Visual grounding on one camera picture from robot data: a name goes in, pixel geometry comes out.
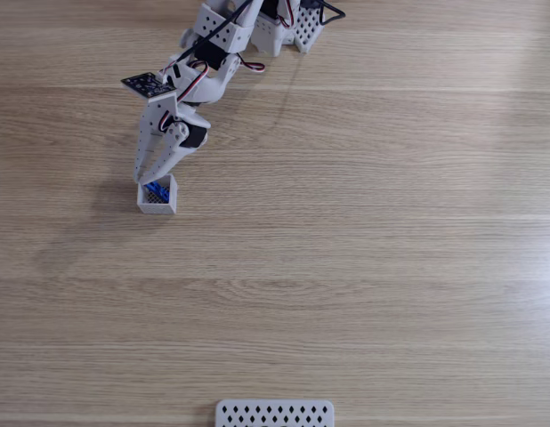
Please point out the blue peg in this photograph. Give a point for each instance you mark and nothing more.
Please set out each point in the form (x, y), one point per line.
(157, 190)

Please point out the small white mesh-bottom crate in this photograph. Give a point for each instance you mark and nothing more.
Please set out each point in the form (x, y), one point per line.
(157, 208)

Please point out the white perforated plate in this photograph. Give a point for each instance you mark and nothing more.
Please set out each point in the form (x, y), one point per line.
(275, 413)

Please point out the dark blue camera circuit board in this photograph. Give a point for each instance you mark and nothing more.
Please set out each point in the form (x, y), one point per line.
(146, 84)

